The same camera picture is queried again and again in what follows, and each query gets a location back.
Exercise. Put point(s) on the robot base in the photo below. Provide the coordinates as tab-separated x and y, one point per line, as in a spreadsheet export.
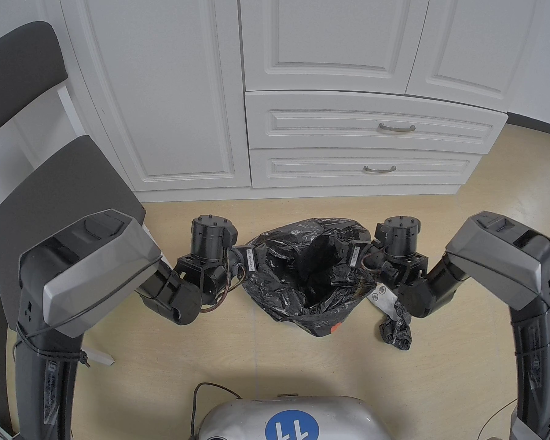
256	417

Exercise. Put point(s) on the white printed wrapper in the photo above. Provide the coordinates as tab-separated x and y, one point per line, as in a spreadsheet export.
381	297

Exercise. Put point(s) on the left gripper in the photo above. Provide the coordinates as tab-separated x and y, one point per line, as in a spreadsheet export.
237	259

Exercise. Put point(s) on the black plastic bag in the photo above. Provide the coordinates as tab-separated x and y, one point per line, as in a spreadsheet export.
284	287

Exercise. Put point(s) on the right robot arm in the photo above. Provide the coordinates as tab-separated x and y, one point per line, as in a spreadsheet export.
499	264

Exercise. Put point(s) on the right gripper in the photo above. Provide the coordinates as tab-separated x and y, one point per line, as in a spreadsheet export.
376	264

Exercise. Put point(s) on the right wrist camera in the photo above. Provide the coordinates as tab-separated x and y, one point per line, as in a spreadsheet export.
358	255

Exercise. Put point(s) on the white wardrobe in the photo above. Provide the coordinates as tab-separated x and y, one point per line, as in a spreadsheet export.
165	85

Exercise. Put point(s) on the crumpled black plastic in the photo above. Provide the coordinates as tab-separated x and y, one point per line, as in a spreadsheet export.
396	335

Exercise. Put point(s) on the white chair grey seat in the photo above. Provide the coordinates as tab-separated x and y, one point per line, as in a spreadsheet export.
50	186

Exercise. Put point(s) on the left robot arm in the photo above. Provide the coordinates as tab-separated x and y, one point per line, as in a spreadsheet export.
87	273

